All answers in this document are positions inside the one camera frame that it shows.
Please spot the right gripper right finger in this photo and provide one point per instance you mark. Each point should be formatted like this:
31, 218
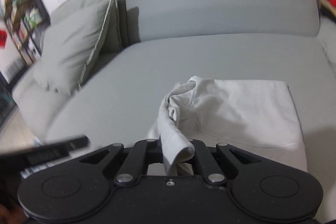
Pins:
204, 164

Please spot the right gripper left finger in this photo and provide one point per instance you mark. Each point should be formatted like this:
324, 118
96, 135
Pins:
137, 159

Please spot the white printed t-shirt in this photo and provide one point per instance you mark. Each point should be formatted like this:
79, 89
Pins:
258, 116

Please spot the front grey cushion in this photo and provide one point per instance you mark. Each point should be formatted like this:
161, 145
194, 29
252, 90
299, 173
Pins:
71, 48

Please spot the grey cushion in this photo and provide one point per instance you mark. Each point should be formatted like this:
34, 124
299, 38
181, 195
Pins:
113, 41
71, 48

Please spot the dark bookshelf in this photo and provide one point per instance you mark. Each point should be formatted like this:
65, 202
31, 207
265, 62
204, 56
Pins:
25, 21

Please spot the grey sofa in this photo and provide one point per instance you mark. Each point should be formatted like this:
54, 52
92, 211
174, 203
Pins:
171, 41

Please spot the rear grey cushion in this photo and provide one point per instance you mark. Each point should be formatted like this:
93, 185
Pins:
113, 41

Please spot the red wall sticker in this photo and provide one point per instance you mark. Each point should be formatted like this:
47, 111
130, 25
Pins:
3, 39

